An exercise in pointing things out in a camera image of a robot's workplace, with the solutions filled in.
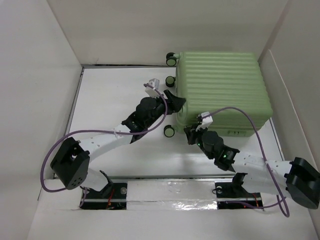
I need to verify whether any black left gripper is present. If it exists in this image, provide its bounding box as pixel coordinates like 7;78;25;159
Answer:
146;91;186;129

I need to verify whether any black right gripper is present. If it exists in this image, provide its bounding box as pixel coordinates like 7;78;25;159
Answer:
182;123;213;160

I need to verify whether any green hard-shell suitcase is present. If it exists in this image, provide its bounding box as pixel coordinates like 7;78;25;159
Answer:
165;51;273;137

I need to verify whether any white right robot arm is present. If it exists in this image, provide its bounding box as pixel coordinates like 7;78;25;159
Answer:
183;126;320;210

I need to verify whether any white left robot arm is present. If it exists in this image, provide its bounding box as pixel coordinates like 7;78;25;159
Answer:
50;90;186;199

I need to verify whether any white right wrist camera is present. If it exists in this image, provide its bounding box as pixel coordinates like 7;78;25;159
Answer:
196;111;213;131

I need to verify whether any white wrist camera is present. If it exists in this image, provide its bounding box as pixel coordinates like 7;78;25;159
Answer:
144;78;160;98
196;111;213;131

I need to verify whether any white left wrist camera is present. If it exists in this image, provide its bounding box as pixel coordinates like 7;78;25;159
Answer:
144;78;160;98

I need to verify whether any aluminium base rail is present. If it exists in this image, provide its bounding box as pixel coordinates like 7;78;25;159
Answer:
51;172;266;211

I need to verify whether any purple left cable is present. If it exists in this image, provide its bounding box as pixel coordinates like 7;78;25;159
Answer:
40;83;168;208

